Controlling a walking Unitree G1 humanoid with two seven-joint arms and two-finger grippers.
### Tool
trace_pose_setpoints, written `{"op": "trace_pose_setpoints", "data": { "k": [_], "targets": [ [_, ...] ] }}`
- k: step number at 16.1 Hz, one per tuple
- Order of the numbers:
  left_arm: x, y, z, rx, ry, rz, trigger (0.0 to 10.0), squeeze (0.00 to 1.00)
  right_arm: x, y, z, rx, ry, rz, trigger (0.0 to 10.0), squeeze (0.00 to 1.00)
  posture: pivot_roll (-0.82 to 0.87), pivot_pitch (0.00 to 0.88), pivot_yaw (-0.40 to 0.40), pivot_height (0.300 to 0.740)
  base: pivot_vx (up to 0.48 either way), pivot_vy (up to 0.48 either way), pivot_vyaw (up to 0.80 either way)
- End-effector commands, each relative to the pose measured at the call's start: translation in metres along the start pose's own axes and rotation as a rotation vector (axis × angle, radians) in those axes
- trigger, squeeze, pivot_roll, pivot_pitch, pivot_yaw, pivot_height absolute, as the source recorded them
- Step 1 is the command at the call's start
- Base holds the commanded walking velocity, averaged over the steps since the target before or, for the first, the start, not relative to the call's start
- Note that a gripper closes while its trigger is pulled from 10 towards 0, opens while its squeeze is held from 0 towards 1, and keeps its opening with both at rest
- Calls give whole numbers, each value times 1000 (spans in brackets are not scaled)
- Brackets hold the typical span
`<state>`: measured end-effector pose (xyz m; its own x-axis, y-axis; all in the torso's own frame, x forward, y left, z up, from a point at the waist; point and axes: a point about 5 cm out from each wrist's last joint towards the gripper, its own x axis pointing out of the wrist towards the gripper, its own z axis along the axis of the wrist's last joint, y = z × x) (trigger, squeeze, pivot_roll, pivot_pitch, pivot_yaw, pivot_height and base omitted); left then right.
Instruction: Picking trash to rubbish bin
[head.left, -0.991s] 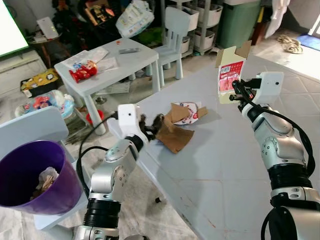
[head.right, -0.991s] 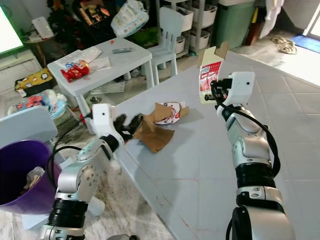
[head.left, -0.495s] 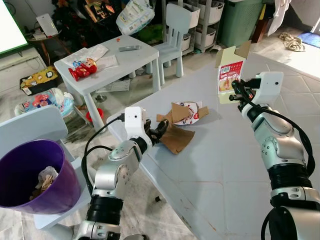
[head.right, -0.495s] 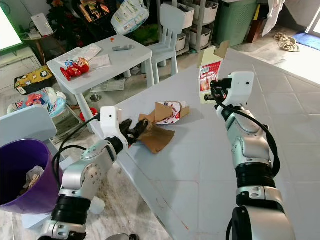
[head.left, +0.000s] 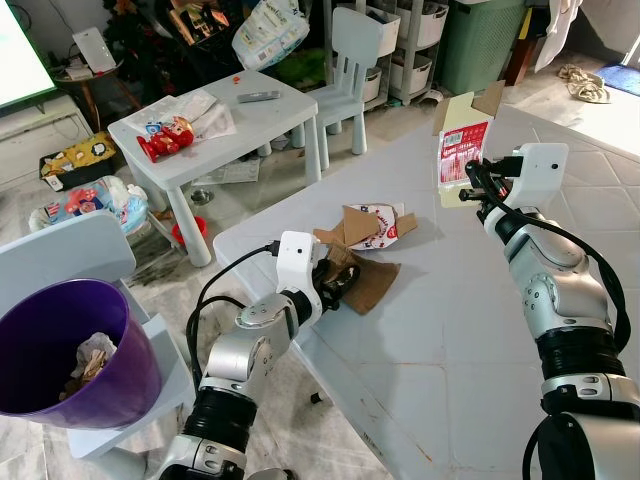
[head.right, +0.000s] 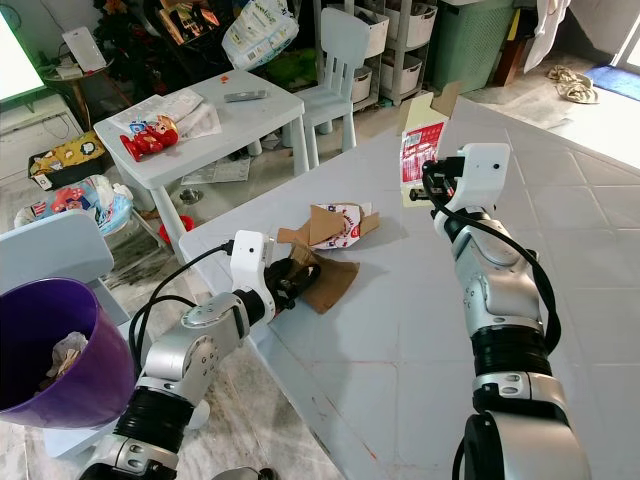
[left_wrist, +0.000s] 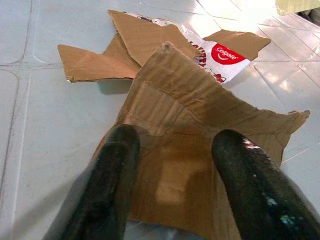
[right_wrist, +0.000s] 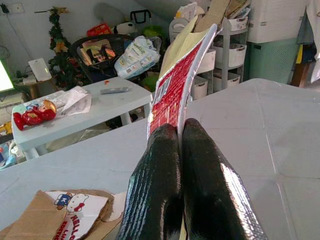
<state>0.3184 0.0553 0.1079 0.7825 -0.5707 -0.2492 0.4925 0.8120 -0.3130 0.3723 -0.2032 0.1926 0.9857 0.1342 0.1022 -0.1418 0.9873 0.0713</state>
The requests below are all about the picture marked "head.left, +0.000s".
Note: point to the dark printed box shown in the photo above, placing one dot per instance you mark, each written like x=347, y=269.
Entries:
x=195, y=20

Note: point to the green laundry bin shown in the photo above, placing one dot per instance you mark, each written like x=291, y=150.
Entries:
x=485, y=50

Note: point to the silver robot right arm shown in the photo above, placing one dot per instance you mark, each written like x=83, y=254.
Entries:
x=560, y=290

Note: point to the yellow toy box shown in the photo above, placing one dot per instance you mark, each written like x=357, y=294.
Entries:
x=80, y=155

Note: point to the white television cabinet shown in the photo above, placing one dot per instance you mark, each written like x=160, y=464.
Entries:
x=40, y=140

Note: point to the small white plastic table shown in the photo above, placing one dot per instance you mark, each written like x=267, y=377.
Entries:
x=270, y=118

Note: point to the flat television screen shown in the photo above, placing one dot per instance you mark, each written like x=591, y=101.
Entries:
x=20, y=50

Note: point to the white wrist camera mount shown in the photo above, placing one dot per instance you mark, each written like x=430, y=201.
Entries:
x=297, y=262
x=545, y=170

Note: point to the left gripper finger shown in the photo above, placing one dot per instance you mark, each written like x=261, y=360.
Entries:
x=350, y=295
x=348, y=273

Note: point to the brown cardboard piece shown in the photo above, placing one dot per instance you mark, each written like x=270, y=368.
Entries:
x=375, y=285

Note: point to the white child chair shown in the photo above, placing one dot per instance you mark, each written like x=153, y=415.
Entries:
x=355, y=50

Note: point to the blue floor mat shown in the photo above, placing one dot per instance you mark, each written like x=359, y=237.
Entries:
x=622, y=80

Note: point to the white paper sheet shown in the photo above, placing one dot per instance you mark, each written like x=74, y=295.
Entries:
x=210, y=112

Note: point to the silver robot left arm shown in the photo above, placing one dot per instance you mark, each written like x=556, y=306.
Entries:
x=240, y=350

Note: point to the white drawer storage rack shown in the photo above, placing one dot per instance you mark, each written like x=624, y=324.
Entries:
x=432, y=25
x=395, y=75

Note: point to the purple plastic rubbish bin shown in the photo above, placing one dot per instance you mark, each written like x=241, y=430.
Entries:
x=130, y=390

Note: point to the plastic bag with printed packs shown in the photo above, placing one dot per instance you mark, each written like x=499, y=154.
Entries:
x=95, y=205

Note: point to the grey remote control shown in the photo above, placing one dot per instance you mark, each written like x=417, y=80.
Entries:
x=258, y=97

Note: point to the grey robot left leg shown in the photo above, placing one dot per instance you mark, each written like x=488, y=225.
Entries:
x=270, y=475

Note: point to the light blue plastic chair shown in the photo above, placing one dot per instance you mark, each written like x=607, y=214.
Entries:
x=60, y=250

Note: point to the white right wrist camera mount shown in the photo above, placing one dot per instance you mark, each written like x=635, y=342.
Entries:
x=545, y=170

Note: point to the crumpled printed carton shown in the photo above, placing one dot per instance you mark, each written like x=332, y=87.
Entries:
x=385, y=225

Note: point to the white printed diaper pack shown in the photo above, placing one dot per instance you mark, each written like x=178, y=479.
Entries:
x=270, y=30

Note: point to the crumpled brown paper trash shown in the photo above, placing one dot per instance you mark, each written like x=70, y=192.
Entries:
x=95, y=355

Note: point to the white hanging cloth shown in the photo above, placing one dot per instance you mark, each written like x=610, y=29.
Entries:
x=560, y=30

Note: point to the small red bowl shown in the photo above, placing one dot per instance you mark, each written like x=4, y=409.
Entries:
x=190, y=232

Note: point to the red white carton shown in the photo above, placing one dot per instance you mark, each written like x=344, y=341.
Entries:
x=462, y=140

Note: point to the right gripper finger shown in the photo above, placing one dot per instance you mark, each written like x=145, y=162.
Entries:
x=475, y=197
x=476, y=170

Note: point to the red snack packet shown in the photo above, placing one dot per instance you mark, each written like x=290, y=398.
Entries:
x=165, y=140

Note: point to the white flat box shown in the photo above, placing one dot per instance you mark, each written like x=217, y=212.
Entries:
x=95, y=50

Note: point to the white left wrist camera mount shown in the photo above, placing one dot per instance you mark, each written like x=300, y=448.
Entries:
x=297, y=262

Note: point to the beige sandal pair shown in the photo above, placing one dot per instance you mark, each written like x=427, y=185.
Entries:
x=585, y=85

